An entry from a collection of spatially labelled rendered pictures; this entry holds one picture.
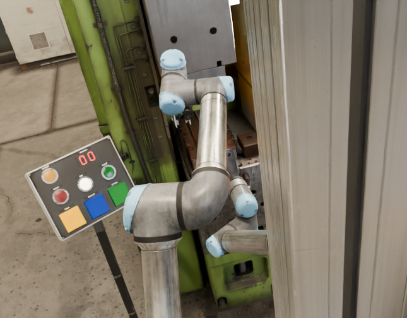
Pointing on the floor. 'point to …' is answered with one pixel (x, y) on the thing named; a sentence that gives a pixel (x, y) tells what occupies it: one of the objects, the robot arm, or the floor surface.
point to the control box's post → (114, 267)
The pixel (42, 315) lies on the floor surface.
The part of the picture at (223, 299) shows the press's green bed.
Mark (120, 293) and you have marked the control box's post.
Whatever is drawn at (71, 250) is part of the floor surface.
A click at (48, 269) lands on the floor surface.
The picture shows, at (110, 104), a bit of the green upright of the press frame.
